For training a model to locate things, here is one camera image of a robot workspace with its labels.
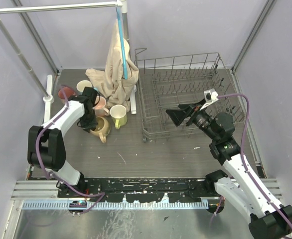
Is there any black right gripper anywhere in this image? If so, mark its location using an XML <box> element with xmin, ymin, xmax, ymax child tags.
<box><xmin>166</xmin><ymin>98</ymin><xmax>219</xmax><ymax>141</ymax></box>

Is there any beige round mug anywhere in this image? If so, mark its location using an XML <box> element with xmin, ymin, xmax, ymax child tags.
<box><xmin>90</xmin><ymin>117</ymin><xmax>111</xmax><ymax>143</ymax></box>

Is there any peach pink mug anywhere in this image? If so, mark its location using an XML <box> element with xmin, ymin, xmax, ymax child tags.
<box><xmin>93</xmin><ymin>96</ymin><xmax>110</xmax><ymax>117</ymax></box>

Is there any yellow-green mug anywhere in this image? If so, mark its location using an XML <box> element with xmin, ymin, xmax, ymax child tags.
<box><xmin>110</xmin><ymin>105</ymin><xmax>128</xmax><ymax>129</ymax></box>

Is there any light blue mug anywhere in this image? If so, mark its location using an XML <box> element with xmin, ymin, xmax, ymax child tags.
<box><xmin>76</xmin><ymin>80</ymin><xmax>98</xmax><ymax>95</ymax></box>

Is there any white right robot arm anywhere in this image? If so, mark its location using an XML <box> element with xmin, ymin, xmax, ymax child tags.
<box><xmin>166</xmin><ymin>103</ymin><xmax>292</xmax><ymax>239</ymax></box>

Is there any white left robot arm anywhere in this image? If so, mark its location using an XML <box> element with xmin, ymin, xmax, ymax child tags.
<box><xmin>27</xmin><ymin>87</ymin><xmax>100</xmax><ymax>197</ymax></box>

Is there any white metal clothes rack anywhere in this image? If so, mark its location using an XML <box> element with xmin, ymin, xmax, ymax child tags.
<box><xmin>0</xmin><ymin>0</ymin><xmax>137</xmax><ymax>126</ymax></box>

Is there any beige cloth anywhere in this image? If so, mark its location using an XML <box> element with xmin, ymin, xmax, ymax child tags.
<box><xmin>85</xmin><ymin>22</ymin><xmax>139</xmax><ymax>112</ymax></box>

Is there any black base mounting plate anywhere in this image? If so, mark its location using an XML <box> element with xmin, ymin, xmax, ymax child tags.
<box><xmin>57</xmin><ymin>177</ymin><xmax>235</xmax><ymax>204</ymax></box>

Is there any blue clothes hanger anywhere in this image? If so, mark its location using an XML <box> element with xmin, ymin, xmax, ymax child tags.
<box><xmin>116</xmin><ymin>5</ymin><xmax>128</xmax><ymax>79</ymax></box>

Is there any grey wire dish rack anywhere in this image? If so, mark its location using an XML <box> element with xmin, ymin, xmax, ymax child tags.
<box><xmin>134</xmin><ymin>48</ymin><xmax>235</xmax><ymax>142</ymax></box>

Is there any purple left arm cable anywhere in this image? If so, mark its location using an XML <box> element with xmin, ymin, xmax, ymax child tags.
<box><xmin>35</xmin><ymin>84</ymin><xmax>106</xmax><ymax>216</ymax></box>

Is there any slotted cable duct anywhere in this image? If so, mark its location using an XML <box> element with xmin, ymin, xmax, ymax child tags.
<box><xmin>21</xmin><ymin>199</ymin><xmax>209</xmax><ymax>210</ymax></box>

